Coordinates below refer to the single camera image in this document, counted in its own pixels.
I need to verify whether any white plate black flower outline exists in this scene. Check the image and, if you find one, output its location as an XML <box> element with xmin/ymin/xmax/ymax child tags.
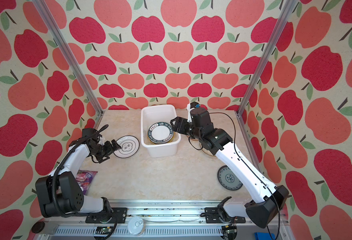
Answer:
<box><xmin>114</xmin><ymin>136</ymin><xmax>140</xmax><ymax>159</ymax></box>

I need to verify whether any white plate green text rim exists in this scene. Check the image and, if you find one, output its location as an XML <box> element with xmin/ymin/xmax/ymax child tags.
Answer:
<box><xmin>148</xmin><ymin>122</ymin><xmax>174</xmax><ymax>145</ymax></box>

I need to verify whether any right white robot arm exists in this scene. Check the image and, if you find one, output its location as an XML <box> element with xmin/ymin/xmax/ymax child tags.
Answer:
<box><xmin>171</xmin><ymin>108</ymin><xmax>289</xmax><ymax>229</ymax></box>

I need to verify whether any black corrugated cable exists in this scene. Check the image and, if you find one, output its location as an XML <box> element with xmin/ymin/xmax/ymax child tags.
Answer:
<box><xmin>51</xmin><ymin>124</ymin><xmax>118</xmax><ymax>240</ymax></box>

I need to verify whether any blue patterned plate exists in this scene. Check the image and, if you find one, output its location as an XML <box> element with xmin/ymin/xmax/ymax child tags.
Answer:
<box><xmin>217</xmin><ymin>166</ymin><xmax>243</xmax><ymax>191</ymax></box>

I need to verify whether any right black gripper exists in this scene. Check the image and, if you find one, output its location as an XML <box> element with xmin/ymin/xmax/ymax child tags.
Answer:
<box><xmin>170</xmin><ymin>114</ymin><xmax>202</xmax><ymax>142</ymax></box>

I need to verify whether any aluminium front rail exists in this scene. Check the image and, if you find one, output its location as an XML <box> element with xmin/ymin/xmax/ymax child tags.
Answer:
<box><xmin>32</xmin><ymin>200</ymin><xmax>294</xmax><ymax>240</ymax></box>

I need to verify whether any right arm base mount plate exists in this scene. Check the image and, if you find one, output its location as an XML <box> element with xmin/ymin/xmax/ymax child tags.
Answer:
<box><xmin>200</xmin><ymin>208</ymin><xmax>246</xmax><ymax>225</ymax></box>

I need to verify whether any blue object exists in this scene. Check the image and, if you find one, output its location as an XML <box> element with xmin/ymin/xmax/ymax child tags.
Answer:
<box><xmin>254</xmin><ymin>232</ymin><xmax>275</xmax><ymax>240</ymax></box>

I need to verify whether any right aluminium frame post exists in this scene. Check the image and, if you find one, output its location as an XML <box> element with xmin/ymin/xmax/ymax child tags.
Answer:
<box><xmin>236</xmin><ymin>0</ymin><xmax>299</xmax><ymax>118</ymax></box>

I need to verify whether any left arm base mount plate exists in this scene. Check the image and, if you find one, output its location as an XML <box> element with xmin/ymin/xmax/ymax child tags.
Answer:
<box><xmin>85</xmin><ymin>208</ymin><xmax>128</xmax><ymax>225</ymax></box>

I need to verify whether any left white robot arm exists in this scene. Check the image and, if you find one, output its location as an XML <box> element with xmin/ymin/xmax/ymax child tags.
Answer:
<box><xmin>35</xmin><ymin>125</ymin><xmax>121</xmax><ymax>218</ymax></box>

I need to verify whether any left aluminium frame post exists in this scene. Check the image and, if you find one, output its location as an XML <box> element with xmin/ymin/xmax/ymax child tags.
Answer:
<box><xmin>32</xmin><ymin>1</ymin><xmax>104</xmax><ymax>118</ymax></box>

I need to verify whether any aluminium frame post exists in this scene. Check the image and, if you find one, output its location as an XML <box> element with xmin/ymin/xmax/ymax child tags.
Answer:
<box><xmin>32</xmin><ymin>1</ymin><xmax>104</xmax><ymax>118</ymax></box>
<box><xmin>236</xmin><ymin>0</ymin><xmax>299</xmax><ymax>118</ymax></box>

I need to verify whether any cream plate with plant drawing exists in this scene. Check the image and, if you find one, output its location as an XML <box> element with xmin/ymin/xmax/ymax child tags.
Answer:
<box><xmin>200</xmin><ymin>146</ymin><xmax>215</xmax><ymax>157</ymax></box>

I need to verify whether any black round knob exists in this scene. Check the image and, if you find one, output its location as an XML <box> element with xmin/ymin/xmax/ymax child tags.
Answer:
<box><xmin>31</xmin><ymin>222</ymin><xmax>45</xmax><ymax>234</ymax></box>

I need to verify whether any purple snack bag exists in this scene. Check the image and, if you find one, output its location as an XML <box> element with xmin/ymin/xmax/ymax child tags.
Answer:
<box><xmin>76</xmin><ymin>170</ymin><xmax>98</xmax><ymax>195</ymax></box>

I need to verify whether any white plastic bin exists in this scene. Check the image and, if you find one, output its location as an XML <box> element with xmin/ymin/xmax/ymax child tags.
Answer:
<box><xmin>141</xmin><ymin>105</ymin><xmax>181</xmax><ymax>158</ymax></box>

